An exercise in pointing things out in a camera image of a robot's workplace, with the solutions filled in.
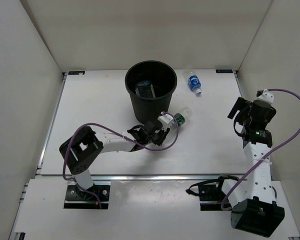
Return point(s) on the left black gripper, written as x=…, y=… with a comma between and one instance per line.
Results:
x=162, y=136

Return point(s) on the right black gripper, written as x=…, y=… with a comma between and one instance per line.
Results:
x=242, y=105

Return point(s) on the green label clear bottle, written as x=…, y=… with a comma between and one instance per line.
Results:
x=182, y=116

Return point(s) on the yellow label clear bottle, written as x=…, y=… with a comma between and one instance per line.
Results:
x=145, y=89

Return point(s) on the blue label clear bottle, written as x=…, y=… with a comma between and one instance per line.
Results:
x=192, y=80

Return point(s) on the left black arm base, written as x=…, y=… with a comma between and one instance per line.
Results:
x=78, y=199

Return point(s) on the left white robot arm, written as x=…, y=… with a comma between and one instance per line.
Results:
x=92, y=139

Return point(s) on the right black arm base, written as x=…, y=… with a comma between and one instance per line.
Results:
x=210, y=192

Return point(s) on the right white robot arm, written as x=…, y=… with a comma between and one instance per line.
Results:
x=252, y=199

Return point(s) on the black ribbed plastic bin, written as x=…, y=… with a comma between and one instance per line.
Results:
x=164, y=81

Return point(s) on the right black table label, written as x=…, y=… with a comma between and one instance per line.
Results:
x=224, y=71

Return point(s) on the black table label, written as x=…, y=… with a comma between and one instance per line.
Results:
x=224, y=71
x=76, y=73

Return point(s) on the left black table label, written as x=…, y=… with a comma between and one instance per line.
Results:
x=76, y=73

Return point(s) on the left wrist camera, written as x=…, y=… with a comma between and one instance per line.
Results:
x=167, y=121

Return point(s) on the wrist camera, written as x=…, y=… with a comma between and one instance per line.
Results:
x=167, y=121
x=266, y=96

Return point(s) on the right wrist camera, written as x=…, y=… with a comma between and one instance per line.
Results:
x=266, y=96

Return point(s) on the aluminium rail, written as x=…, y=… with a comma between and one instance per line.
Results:
x=158, y=177

